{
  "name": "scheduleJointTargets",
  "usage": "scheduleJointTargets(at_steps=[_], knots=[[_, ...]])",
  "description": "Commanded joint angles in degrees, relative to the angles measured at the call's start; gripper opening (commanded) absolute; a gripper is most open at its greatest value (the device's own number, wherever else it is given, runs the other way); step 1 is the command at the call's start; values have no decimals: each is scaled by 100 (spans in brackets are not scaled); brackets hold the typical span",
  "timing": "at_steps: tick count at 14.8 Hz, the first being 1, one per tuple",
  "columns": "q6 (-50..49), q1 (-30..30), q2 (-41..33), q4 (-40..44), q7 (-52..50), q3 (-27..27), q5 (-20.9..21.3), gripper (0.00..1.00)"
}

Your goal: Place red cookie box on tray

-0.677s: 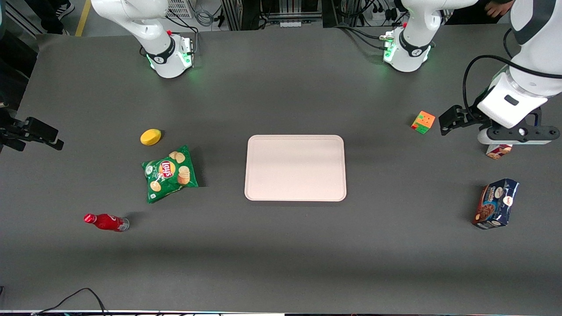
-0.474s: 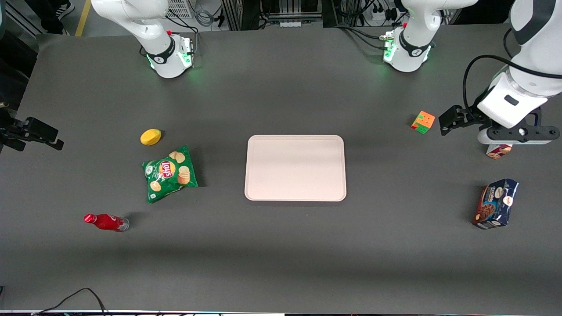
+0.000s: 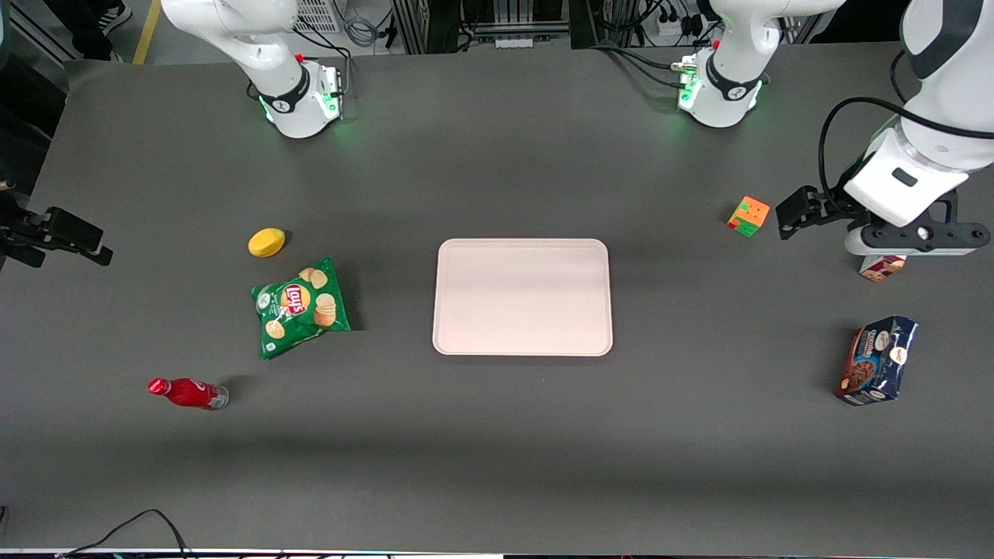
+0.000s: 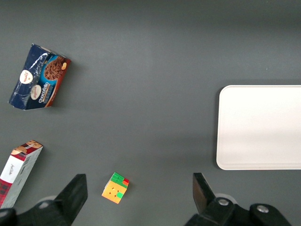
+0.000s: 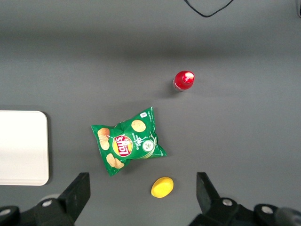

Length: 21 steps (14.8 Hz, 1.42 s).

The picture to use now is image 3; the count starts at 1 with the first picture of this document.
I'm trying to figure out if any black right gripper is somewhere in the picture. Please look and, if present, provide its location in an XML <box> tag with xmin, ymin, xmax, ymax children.
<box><xmin>0</xmin><ymin>182</ymin><xmax>114</xmax><ymax>272</ymax></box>

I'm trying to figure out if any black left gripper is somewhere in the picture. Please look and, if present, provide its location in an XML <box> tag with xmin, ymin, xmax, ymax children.
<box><xmin>776</xmin><ymin>185</ymin><xmax>871</xmax><ymax>241</ymax></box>

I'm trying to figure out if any red tartan cookie box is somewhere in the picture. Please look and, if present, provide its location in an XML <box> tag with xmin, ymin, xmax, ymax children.
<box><xmin>858</xmin><ymin>254</ymin><xmax>908</xmax><ymax>283</ymax></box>

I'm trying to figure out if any blue cookie package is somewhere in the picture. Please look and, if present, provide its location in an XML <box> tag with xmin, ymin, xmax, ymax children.
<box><xmin>834</xmin><ymin>314</ymin><xmax>920</xmax><ymax>408</ymax></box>

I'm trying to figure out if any pale pink plastic tray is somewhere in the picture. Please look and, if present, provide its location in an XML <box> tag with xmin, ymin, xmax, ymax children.
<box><xmin>432</xmin><ymin>238</ymin><xmax>614</xmax><ymax>357</ymax></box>

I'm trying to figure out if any colourful puzzle cube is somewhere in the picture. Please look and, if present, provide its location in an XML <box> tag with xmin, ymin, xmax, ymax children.
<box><xmin>726</xmin><ymin>195</ymin><xmax>771</xmax><ymax>238</ymax></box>

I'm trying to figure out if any black cabinet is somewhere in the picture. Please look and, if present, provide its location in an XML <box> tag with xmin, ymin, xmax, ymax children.
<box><xmin>0</xmin><ymin>53</ymin><xmax>68</xmax><ymax>196</ymax></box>

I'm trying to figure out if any red cola bottle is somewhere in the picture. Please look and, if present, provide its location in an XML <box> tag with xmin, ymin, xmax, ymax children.
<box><xmin>147</xmin><ymin>377</ymin><xmax>231</xmax><ymax>411</ymax></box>

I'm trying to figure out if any yellow lemon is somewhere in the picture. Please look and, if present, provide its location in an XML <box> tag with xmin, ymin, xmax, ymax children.
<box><xmin>247</xmin><ymin>227</ymin><xmax>287</xmax><ymax>259</ymax></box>

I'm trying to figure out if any green chips bag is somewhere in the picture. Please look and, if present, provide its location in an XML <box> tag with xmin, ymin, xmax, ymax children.
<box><xmin>250</xmin><ymin>256</ymin><xmax>352</xmax><ymax>361</ymax></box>

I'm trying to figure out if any white power strip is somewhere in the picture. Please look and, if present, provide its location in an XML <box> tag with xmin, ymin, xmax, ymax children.
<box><xmin>655</xmin><ymin>9</ymin><xmax>704</xmax><ymax>41</ymax></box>

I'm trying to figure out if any black white sneaker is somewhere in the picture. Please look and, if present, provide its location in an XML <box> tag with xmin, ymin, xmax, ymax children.
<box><xmin>99</xmin><ymin>0</ymin><xmax>134</xmax><ymax>36</ymax></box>

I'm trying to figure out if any white perforated panel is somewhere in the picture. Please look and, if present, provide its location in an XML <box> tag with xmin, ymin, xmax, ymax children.
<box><xmin>294</xmin><ymin>0</ymin><xmax>344</xmax><ymax>34</ymax></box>

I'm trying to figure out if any aluminium equipment rack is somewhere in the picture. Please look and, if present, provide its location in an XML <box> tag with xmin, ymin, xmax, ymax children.
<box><xmin>391</xmin><ymin>0</ymin><xmax>595</xmax><ymax>55</ymax></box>

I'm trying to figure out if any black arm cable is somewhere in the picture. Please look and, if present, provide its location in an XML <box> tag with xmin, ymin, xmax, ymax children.
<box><xmin>818</xmin><ymin>96</ymin><xmax>994</xmax><ymax>212</ymax></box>

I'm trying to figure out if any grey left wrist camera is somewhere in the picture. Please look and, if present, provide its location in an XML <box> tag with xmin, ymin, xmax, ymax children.
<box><xmin>844</xmin><ymin>222</ymin><xmax>992</xmax><ymax>257</ymax></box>

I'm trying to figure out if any black base cable bundle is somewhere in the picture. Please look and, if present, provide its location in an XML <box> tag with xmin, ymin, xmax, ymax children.
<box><xmin>592</xmin><ymin>42</ymin><xmax>693</xmax><ymax>89</ymax></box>

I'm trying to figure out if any thin black table-edge cable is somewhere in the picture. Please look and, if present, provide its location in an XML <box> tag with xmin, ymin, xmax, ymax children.
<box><xmin>56</xmin><ymin>509</ymin><xmax>193</xmax><ymax>559</ymax></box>

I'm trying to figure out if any grey coiled cable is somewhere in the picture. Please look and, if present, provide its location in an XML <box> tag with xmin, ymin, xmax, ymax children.
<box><xmin>342</xmin><ymin>9</ymin><xmax>383</xmax><ymax>49</ymax></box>

